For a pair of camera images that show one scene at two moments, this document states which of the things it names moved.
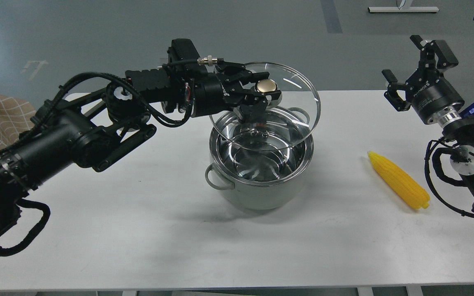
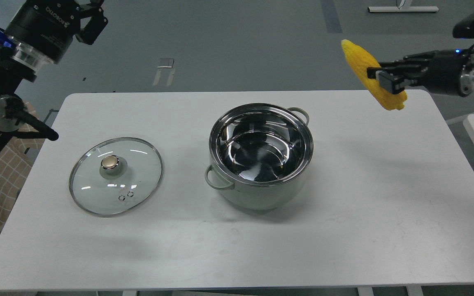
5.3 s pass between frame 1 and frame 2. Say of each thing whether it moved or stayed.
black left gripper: moved
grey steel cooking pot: stayed
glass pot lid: moved
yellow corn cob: moved
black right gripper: moved
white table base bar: stayed
